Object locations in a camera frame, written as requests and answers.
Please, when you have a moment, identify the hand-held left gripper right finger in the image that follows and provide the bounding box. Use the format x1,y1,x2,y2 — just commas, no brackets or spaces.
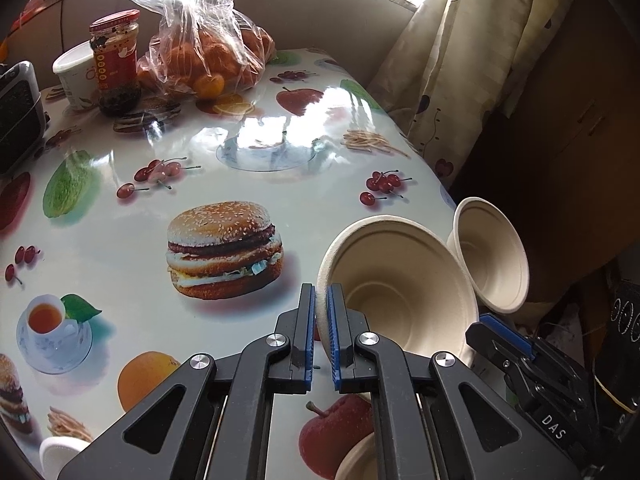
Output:
325,283,581,480

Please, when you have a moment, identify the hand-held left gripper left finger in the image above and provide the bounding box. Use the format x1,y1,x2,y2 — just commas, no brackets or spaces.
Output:
57,283,318,480

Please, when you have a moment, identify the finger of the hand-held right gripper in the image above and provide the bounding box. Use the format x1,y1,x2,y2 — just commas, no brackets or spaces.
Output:
464,320,531,376
478,312,539,361

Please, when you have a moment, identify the beige paper bowl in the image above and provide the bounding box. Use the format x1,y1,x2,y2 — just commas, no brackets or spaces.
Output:
336,431,377,480
446,197,530,314
316,216,480,377

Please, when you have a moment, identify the large white paper plate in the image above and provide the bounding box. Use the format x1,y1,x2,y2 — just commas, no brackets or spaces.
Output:
39,436,92,480

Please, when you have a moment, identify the black appliance with dials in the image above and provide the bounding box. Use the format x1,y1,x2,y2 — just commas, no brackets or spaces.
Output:
594,264,640,433

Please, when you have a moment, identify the food print tablecloth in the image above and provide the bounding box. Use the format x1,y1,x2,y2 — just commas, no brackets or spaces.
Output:
0,47,458,480

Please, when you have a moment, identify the wooden cabinet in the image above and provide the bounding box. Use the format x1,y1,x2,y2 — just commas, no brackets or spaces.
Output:
450,0,640,313

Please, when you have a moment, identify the patterned beige curtain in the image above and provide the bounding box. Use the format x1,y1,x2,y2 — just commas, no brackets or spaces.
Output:
369,0,557,182

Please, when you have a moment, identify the plastic bag of oranges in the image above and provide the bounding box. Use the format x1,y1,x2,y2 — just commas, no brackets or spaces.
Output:
85,0,279,102

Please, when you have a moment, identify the red label glass jar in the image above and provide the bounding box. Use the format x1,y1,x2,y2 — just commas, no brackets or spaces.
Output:
89,9,142,117

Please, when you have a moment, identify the white plastic tub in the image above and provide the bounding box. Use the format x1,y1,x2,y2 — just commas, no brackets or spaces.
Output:
52,42,99,112

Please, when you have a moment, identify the grey space heater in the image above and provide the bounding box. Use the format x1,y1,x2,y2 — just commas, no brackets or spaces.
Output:
0,61,49,174

